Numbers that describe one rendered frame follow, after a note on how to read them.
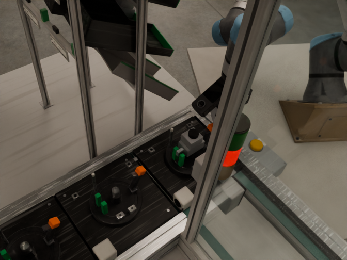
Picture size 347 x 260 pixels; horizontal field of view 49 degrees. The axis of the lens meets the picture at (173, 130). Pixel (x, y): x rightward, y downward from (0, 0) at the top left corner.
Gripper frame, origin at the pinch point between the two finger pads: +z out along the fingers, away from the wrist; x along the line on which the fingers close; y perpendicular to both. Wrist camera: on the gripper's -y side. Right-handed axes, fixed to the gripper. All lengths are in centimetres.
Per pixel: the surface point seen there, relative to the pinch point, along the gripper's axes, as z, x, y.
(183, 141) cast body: -0.3, 0.8, -11.7
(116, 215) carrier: 5.9, -4.6, -37.5
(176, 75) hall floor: 106, 104, 83
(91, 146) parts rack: 7.8, 19.0, -30.7
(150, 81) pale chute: -4.3, 21.5, -8.0
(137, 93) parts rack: -4.4, 19.6, -14.1
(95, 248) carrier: 7.3, -8.1, -46.0
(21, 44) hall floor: 106, 194, 6
